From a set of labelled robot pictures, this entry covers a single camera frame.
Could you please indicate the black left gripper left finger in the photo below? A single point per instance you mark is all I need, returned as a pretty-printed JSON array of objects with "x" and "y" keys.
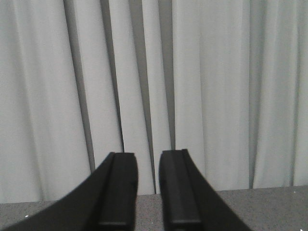
[{"x": 105, "y": 201}]

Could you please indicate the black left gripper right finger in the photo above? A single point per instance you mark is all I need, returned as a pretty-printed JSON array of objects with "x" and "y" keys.
[{"x": 189, "y": 202}]

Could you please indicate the white pleated curtain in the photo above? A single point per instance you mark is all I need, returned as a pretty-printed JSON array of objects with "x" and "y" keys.
[{"x": 225, "y": 79}]

